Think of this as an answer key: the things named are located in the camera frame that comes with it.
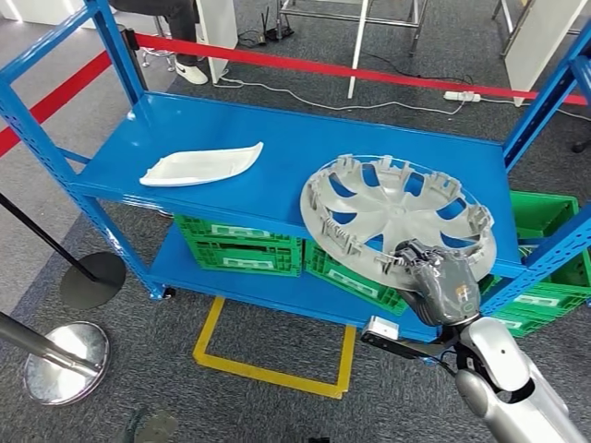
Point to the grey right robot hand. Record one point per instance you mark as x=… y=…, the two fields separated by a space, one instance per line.
x=443 y=287

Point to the person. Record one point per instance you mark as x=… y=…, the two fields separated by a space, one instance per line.
x=182 y=18

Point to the grey plastic wheel hubcap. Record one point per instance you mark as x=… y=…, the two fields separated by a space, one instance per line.
x=392 y=214

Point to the steel frame table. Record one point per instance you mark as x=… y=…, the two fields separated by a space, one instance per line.
x=346 y=19

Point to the black pole round-base stand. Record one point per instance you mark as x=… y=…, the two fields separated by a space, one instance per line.
x=92 y=281

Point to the white board panel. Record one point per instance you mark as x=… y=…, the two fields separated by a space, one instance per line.
x=540 y=43

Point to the chrome-base stool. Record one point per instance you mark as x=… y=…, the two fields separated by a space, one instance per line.
x=157 y=55

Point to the chrome barrier stanchion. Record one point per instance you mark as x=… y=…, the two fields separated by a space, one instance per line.
x=69 y=367

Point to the white desk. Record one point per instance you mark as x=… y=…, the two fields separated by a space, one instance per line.
x=217 y=30

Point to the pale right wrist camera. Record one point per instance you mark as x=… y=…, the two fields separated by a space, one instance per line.
x=380 y=328

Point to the dark barrier stanchion post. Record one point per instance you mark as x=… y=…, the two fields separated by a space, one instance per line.
x=136 y=67

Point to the green plastic crate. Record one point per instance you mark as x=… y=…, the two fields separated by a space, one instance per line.
x=540 y=214
x=240 y=254
x=351 y=281
x=535 y=302

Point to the dark flat robot panel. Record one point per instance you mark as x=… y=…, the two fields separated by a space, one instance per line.
x=152 y=428

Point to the white plastic car part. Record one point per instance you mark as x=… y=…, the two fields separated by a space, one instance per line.
x=198 y=166

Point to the black router with antennas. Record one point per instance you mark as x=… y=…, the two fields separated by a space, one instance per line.
x=281 y=33

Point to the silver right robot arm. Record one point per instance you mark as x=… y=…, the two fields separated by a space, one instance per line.
x=498 y=361

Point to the blue metal shelf rack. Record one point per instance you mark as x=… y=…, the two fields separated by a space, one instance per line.
x=277 y=153

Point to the white power strip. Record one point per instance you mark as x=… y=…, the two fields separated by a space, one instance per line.
x=461 y=96

